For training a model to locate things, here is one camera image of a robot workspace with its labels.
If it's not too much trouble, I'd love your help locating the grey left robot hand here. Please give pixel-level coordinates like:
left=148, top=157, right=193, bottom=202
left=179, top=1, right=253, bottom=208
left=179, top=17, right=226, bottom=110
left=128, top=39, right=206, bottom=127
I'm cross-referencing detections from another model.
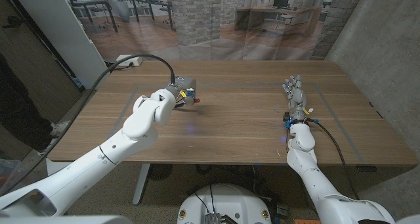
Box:
left=165, top=76, right=198, bottom=106

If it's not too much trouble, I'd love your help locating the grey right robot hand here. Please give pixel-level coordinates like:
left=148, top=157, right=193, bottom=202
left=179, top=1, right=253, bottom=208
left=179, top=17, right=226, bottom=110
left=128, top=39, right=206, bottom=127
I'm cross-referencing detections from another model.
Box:
left=282, top=74, right=309, bottom=122

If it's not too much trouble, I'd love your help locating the white power strip box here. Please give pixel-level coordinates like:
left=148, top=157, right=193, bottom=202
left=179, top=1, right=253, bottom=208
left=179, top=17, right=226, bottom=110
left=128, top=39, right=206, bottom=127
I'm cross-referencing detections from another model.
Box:
left=115, top=54, right=144, bottom=67

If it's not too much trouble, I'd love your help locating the printed office backdrop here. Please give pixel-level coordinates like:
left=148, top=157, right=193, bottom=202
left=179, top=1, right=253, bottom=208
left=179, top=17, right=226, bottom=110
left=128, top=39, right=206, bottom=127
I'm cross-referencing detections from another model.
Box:
left=60, top=0, right=367, bottom=61

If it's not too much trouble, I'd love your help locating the black round floor fan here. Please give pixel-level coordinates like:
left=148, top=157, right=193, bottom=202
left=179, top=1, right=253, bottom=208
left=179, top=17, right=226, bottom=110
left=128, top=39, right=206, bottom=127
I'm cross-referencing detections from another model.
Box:
left=148, top=164, right=174, bottom=181

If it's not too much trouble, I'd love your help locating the white table leg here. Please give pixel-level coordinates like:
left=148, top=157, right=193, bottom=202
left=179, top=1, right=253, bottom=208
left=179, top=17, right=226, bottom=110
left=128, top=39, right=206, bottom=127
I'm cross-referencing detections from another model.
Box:
left=132, top=163, right=152, bottom=206

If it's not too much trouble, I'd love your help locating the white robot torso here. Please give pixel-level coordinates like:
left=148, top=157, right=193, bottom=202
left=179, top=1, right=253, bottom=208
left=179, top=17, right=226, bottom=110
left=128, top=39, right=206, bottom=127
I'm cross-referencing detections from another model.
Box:
left=177, top=183, right=272, bottom=224

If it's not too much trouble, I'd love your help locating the white leaning board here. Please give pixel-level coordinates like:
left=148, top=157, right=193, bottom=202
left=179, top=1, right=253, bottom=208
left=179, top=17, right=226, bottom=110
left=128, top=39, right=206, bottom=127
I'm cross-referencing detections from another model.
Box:
left=9, top=0, right=111, bottom=90

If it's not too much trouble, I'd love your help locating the person in dark trousers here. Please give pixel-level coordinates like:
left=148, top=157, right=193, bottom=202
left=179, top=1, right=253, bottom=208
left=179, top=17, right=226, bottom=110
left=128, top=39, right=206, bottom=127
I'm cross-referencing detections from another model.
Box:
left=0, top=53, right=70, bottom=158

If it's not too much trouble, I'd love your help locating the clear plastic bin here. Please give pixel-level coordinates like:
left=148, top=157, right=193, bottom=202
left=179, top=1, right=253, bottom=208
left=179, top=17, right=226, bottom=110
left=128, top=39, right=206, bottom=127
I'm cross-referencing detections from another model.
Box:
left=0, top=158, right=24, bottom=192

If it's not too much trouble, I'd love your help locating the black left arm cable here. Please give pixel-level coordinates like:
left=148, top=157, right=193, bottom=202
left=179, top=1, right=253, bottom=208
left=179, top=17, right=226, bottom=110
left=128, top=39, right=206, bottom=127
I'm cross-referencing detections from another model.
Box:
left=0, top=53, right=177, bottom=197

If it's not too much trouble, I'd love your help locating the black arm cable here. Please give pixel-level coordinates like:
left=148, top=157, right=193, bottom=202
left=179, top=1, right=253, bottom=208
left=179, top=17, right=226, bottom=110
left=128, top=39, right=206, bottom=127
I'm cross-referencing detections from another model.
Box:
left=308, top=118, right=362, bottom=201
left=0, top=53, right=177, bottom=197

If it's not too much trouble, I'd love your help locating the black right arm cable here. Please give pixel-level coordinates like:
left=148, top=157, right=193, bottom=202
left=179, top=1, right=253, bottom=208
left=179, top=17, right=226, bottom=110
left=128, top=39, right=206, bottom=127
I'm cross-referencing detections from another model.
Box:
left=308, top=118, right=362, bottom=201

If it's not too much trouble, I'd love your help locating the black door handle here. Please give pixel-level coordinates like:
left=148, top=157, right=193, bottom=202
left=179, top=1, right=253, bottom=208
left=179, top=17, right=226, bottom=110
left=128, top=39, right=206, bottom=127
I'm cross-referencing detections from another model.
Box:
left=2, top=15, right=24, bottom=30

